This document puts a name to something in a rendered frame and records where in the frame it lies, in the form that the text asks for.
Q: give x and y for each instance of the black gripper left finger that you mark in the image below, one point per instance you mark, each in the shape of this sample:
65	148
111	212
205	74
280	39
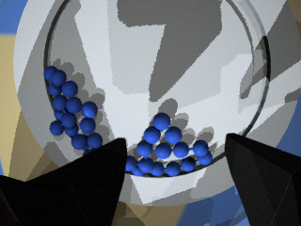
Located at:
83	193

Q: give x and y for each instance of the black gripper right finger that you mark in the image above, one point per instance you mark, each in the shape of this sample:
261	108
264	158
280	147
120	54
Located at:
268	181

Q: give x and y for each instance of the white round bead board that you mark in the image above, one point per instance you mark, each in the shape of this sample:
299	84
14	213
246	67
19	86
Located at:
213	66

